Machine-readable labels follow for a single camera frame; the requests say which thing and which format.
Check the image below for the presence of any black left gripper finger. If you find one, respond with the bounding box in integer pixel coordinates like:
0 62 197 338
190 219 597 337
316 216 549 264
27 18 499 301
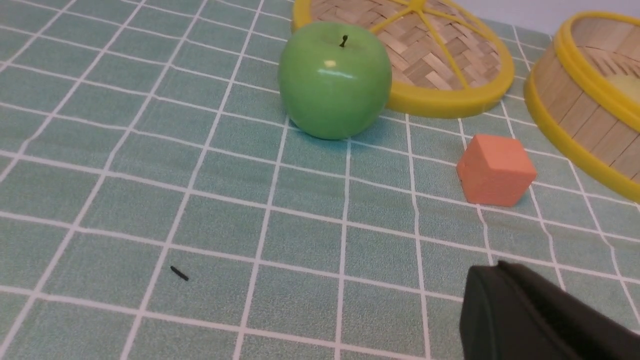
459 260 640 360

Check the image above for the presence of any bamboo steamer tray yellow rim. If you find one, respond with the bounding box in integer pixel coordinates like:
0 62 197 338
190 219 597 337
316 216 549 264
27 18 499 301
524 11 640 203

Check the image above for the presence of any bamboo steamer lid yellow rim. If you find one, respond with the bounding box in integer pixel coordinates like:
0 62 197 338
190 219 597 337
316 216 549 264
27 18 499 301
291 0 515 119

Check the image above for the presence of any orange cube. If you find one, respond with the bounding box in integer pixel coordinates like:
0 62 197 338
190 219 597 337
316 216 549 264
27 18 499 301
455 133 537 207

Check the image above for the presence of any green apple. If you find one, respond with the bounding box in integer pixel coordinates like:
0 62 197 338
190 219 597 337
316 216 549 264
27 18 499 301
278 22 393 141

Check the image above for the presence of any small black debris piece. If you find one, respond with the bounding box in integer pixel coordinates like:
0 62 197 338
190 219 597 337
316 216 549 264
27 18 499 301
169 265 190 281

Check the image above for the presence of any green checkered tablecloth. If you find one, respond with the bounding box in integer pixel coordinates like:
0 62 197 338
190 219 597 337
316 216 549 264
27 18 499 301
0 0 639 360

